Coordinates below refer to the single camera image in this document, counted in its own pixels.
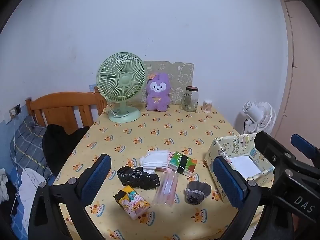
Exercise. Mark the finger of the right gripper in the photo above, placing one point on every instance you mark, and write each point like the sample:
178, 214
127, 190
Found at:
279, 156
308, 149

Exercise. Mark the cartoon animal tissue pack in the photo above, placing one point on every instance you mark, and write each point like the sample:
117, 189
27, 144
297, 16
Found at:
131, 202

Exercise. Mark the blue plaid pillow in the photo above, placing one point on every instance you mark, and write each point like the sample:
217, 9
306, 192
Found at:
26, 148

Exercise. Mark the yellow patterned storage box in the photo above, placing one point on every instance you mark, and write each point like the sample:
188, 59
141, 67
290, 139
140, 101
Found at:
240, 152

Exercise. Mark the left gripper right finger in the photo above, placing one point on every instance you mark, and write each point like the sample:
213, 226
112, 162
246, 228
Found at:
243, 195

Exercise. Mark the black garment on chair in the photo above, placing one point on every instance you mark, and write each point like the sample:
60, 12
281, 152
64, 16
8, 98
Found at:
57, 145

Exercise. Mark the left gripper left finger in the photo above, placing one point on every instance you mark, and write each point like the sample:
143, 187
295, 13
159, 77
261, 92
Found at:
46, 220

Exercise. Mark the black plastic bag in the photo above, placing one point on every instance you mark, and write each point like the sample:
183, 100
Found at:
137, 178

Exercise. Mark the yellow patterned tablecloth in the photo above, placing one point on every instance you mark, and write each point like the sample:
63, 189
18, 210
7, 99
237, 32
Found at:
175, 130

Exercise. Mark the green desk fan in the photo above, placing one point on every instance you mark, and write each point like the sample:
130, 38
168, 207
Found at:
120, 78

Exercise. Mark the patterned cardboard backboard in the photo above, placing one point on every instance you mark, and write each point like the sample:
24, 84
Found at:
180, 76

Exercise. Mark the cotton swab container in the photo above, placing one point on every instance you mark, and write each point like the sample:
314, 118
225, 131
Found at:
207, 106

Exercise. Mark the purple plush toy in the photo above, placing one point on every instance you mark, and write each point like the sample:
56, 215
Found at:
157, 90

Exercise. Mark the white cloths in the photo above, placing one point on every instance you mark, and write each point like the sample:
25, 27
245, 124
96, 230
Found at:
155, 160

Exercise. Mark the clear plastic package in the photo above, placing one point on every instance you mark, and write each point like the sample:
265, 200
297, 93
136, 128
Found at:
165, 193

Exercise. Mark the wall power socket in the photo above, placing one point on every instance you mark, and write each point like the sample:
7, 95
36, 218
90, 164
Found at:
15, 111

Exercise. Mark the glass jar with lid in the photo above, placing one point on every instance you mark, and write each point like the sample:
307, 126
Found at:
190, 99

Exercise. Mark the pink door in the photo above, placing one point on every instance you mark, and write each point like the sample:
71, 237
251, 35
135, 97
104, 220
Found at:
299, 110

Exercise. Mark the white standing fan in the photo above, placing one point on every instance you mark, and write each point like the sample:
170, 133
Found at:
261, 117

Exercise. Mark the grey cloth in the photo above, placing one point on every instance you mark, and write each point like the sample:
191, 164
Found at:
196, 192

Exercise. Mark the green tissue pack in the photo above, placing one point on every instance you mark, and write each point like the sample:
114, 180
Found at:
182, 164

